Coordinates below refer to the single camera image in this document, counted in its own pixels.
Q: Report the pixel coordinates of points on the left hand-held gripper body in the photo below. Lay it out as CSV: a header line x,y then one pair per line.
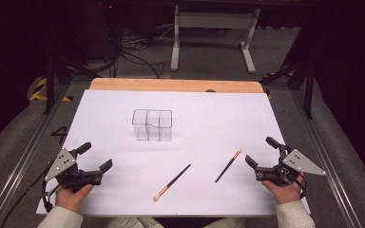
x,y
76,177

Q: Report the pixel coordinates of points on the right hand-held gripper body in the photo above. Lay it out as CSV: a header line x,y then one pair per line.
x,y
297,163

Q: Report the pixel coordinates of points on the black brush small orange tip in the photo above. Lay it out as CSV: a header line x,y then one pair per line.
x,y
228,166

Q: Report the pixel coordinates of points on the clear plastic organizer box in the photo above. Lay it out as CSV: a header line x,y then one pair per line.
x,y
152,126

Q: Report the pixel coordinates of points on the black brush fluffy tan head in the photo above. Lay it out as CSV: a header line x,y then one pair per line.
x,y
172,182

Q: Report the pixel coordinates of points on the person's left hand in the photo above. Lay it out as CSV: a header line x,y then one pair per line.
x,y
71,199

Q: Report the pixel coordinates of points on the person's right hand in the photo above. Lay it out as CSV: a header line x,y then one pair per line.
x,y
286,193

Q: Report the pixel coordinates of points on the person's beige clothing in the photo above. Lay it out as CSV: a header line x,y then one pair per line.
x,y
123,223

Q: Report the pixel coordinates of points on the black tripod stand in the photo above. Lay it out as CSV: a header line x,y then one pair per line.
x,y
309,91
50,82

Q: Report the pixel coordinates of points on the white table sheet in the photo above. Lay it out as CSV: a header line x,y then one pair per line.
x,y
202,120

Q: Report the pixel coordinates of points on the yellow black hazard tape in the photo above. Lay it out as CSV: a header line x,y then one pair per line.
x,y
278,74
38,91

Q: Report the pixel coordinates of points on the white metal stand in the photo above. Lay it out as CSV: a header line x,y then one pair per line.
x,y
215,20

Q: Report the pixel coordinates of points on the aluminium frame rail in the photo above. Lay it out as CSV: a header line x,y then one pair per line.
x,y
326,158
28,155

